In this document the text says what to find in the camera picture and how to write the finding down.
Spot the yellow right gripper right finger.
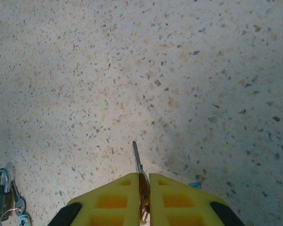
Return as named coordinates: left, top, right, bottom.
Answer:
left=149, top=173, right=246, bottom=226

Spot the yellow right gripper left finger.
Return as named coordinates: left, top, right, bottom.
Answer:
left=47, top=172, right=142, bottom=226

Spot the brass key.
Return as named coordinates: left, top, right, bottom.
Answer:
left=132, top=140, right=152, bottom=224

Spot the blue capped key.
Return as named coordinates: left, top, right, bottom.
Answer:
left=17, top=213, right=33, bottom=226

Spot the grey capped key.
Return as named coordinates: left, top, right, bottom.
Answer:
left=10, top=180, right=26, bottom=216

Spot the small brass padlock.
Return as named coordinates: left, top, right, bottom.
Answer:
left=0, top=168, right=15, bottom=222

